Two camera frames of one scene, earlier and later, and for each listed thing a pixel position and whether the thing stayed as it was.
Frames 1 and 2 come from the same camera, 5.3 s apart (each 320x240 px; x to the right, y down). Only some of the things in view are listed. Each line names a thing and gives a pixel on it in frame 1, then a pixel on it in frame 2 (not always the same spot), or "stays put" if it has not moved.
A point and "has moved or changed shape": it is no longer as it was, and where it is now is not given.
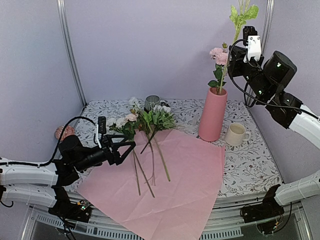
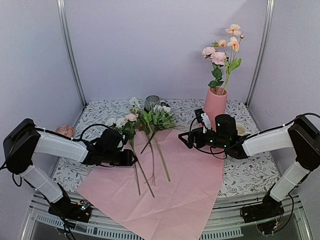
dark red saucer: x=164 y=104 stays put
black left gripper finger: x=110 y=136 to x=132 y=158
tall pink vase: x=212 y=117 stays put
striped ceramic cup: x=151 y=101 stays put
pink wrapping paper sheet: x=164 y=189 stays put
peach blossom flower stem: x=249 y=11 to x=233 y=63
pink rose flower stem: x=220 y=56 has moved or changed shape
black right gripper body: x=262 y=83 to x=219 y=142
